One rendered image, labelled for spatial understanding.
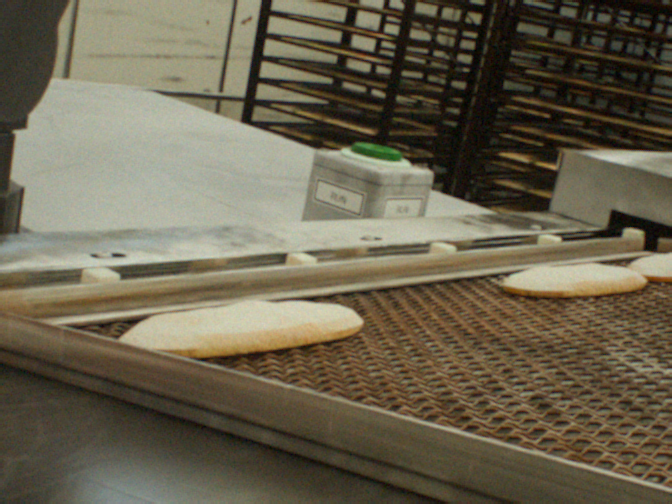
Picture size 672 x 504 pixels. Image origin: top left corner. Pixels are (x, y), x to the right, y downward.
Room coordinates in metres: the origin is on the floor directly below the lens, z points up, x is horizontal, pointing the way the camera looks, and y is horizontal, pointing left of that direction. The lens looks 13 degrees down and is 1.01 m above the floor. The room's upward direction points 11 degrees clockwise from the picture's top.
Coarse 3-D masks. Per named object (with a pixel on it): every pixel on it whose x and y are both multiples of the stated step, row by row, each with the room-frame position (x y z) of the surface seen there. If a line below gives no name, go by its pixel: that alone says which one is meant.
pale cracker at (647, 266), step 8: (656, 256) 0.62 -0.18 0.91; (664, 256) 0.62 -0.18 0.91; (632, 264) 0.60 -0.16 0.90; (640, 264) 0.60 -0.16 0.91; (648, 264) 0.59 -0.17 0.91; (656, 264) 0.59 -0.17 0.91; (664, 264) 0.59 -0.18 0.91; (640, 272) 0.59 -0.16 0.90; (648, 272) 0.58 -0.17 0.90; (656, 272) 0.58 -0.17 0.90; (664, 272) 0.58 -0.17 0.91; (648, 280) 0.58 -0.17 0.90; (656, 280) 0.58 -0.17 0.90; (664, 280) 0.58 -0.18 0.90
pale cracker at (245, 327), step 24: (192, 312) 0.35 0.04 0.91; (216, 312) 0.35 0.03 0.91; (240, 312) 0.35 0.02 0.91; (264, 312) 0.35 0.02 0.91; (288, 312) 0.36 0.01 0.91; (312, 312) 0.36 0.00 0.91; (336, 312) 0.37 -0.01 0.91; (144, 336) 0.32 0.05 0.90; (168, 336) 0.32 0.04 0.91; (192, 336) 0.32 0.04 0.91; (216, 336) 0.33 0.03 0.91; (240, 336) 0.33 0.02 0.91; (264, 336) 0.34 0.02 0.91; (288, 336) 0.34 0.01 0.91; (312, 336) 0.35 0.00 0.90; (336, 336) 0.36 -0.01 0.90
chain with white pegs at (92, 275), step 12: (540, 240) 0.82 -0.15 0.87; (552, 240) 0.82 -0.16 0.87; (432, 252) 0.71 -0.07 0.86; (444, 252) 0.71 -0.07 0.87; (288, 264) 0.61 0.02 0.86; (300, 264) 0.60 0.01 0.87; (312, 264) 0.61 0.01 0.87; (84, 276) 0.50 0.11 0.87; (96, 276) 0.49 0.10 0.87; (108, 276) 0.49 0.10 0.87
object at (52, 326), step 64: (448, 256) 0.55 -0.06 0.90; (512, 256) 0.60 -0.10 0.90; (576, 256) 0.65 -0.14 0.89; (640, 256) 0.70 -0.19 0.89; (0, 320) 0.31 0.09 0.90; (64, 320) 0.36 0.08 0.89; (128, 320) 0.38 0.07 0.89; (384, 320) 0.42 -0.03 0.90; (448, 320) 0.42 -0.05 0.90; (512, 320) 0.43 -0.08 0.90; (576, 320) 0.44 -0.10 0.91; (640, 320) 0.46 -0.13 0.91; (128, 384) 0.28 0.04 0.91; (192, 384) 0.26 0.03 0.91; (256, 384) 0.25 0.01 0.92; (384, 384) 0.31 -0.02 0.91; (448, 384) 0.31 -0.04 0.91; (512, 384) 0.32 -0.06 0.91; (576, 384) 0.32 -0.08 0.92; (640, 384) 0.33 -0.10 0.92; (320, 448) 0.24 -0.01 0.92; (384, 448) 0.23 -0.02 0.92; (448, 448) 0.22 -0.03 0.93; (512, 448) 0.21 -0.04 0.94; (576, 448) 0.26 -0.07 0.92; (640, 448) 0.26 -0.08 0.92
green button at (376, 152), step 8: (360, 144) 0.86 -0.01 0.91; (368, 144) 0.87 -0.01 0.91; (360, 152) 0.85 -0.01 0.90; (368, 152) 0.84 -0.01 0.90; (376, 152) 0.84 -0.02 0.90; (384, 152) 0.84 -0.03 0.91; (392, 152) 0.85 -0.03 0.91; (400, 152) 0.86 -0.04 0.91; (384, 160) 0.84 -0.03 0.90; (392, 160) 0.85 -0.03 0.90; (400, 160) 0.86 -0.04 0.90
